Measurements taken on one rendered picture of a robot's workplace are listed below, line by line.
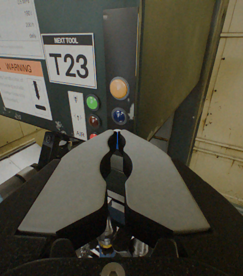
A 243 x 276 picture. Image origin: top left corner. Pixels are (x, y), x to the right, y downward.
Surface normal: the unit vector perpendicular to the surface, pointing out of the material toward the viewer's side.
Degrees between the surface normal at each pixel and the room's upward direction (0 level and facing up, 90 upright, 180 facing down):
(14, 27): 90
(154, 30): 90
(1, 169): 24
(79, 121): 90
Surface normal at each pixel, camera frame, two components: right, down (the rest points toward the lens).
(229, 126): -0.49, 0.43
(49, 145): -0.45, -0.04
